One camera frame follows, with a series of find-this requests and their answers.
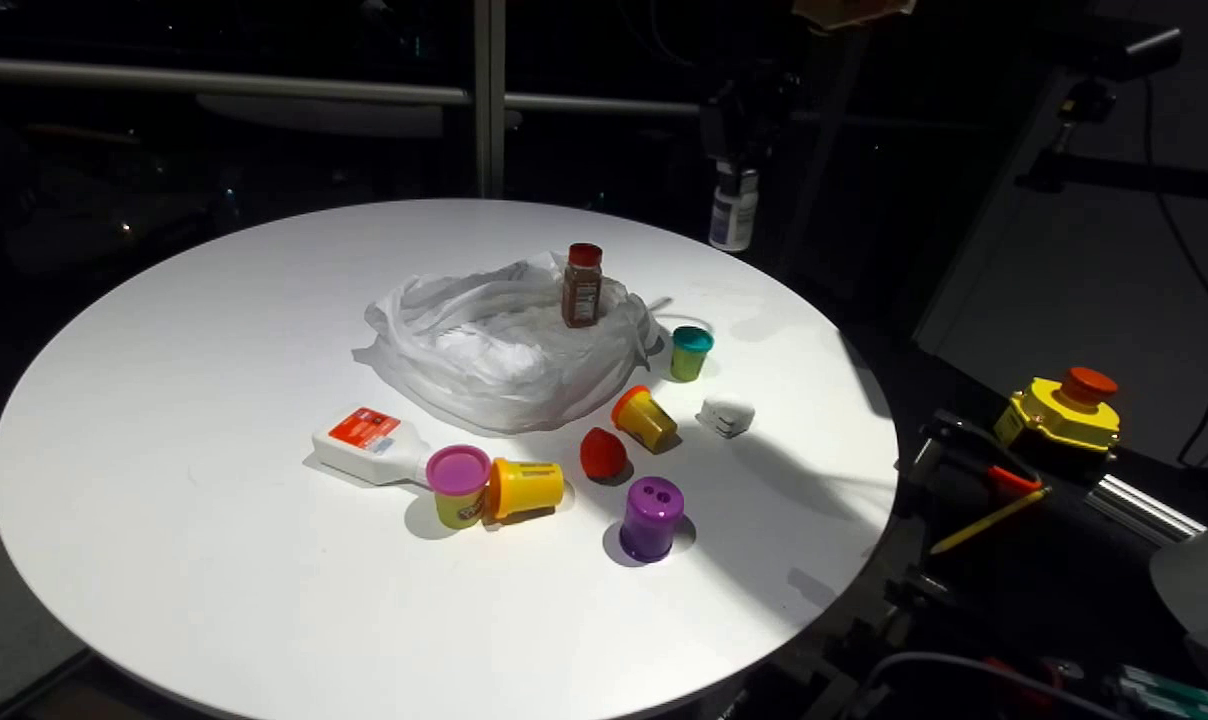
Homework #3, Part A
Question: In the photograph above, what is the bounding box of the yellow emergency stop button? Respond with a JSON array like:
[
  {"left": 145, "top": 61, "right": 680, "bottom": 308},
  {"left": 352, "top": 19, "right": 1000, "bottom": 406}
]
[{"left": 990, "top": 363, "right": 1124, "bottom": 462}]

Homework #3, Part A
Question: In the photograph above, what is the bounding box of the purple tub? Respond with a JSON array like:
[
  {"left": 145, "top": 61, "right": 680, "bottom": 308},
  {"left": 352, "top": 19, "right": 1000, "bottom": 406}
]
[{"left": 616, "top": 472, "right": 686, "bottom": 565}]

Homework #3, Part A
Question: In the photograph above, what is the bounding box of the aluminium bar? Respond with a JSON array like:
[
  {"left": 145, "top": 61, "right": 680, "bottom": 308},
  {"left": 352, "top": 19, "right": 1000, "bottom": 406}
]
[{"left": 1084, "top": 472, "right": 1208, "bottom": 545}]

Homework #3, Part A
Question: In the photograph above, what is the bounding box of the yellow pencil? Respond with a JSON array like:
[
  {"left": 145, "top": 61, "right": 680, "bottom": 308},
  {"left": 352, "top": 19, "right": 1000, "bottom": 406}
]
[{"left": 929, "top": 485, "right": 1055, "bottom": 559}]

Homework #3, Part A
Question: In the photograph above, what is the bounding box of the grey window post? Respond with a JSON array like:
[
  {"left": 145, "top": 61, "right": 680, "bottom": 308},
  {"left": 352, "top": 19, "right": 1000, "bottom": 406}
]
[{"left": 466, "top": 0, "right": 511, "bottom": 199}]

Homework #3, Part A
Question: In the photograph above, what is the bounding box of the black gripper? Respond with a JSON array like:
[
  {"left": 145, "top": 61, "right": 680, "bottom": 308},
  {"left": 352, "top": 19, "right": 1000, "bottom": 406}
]
[{"left": 695, "top": 54, "right": 798, "bottom": 168}]

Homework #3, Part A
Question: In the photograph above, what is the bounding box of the white rounded object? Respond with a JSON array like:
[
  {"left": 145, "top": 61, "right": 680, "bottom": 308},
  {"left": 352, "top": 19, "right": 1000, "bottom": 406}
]
[{"left": 1146, "top": 509, "right": 1208, "bottom": 668}]

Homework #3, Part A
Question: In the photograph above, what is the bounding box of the black hanging cable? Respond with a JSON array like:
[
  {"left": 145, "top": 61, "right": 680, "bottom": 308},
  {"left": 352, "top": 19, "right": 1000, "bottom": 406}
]
[{"left": 1138, "top": 76, "right": 1208, "bottom": 465}]

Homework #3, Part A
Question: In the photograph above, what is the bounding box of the white bottle with red label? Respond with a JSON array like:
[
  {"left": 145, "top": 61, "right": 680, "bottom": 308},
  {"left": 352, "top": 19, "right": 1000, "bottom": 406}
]
[{"left": 306, "top": 406, "right": 435, "bottom": 487}]

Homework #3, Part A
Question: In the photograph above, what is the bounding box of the white charger cube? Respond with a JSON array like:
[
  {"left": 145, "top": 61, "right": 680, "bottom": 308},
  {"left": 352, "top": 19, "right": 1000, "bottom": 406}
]
[{"left": 695, "top": 391, "right": 758, "bottom": 440}]

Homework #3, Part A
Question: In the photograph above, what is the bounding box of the tub with magenta lid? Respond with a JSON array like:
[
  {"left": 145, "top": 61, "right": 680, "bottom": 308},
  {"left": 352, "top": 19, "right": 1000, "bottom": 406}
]
[{"left": 423, "top": 440, "right": 497, "bottom": 531}]

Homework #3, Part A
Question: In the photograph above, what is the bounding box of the red round small tub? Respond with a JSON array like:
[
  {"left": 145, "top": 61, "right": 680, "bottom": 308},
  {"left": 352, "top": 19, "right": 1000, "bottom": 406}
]
[{"left": 574, "top": 425, "right": 637, "bottom": 487}]

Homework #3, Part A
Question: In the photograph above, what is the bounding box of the small yellow tub orange lid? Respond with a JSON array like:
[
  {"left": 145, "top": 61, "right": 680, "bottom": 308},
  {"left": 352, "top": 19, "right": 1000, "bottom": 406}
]
[{"left": 609, "top": 379, "right": 682, "bottom": 458}]

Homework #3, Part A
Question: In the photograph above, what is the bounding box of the large yellow tub orange lid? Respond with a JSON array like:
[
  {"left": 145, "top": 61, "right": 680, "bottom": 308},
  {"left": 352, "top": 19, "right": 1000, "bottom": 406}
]
[{"left": 480, "top": 458, "right": 572, "bottom": 527}]

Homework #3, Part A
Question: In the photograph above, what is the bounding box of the spice jar with red lid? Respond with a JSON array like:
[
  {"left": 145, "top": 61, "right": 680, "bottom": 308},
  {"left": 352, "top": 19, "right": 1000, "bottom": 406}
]
[{"left": 561, "top": 240, "right": 613, "bottom": 333}]

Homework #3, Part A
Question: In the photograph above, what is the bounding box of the grey horizontal railing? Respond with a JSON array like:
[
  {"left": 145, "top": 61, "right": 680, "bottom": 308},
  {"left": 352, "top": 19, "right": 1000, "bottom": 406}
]
[{"left": 0, "top": 54, "right": 715, "bottom": 130}]

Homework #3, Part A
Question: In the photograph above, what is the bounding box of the red handled tool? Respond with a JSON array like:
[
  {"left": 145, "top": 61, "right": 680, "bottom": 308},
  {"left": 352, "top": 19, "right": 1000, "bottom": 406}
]
[{"left": 979, "top": 458, "right": 1049, "bottom": 502}]

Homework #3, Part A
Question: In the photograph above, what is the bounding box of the white plastic bag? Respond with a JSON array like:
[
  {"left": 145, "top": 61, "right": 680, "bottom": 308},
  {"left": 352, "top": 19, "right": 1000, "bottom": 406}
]
[{"left": 352, "top": 251, "right": 676, "bottom": 436}]

